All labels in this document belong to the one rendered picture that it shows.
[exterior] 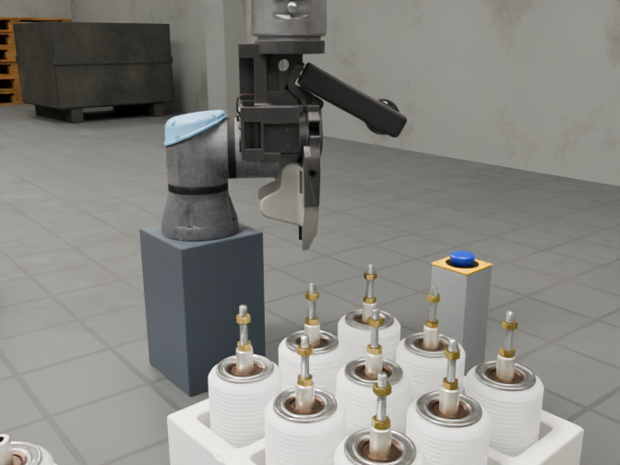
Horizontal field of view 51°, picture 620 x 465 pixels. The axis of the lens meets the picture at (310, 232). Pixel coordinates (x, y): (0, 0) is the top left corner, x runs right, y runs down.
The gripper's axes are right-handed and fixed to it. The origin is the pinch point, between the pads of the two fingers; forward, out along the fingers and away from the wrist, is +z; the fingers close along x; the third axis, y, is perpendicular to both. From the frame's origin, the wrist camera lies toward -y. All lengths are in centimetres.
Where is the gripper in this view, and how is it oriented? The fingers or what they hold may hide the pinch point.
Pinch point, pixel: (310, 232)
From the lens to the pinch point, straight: 71.1
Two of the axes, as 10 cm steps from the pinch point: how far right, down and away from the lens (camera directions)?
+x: 1.1, 2.8, -9.5
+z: 0.0, 9.6, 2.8
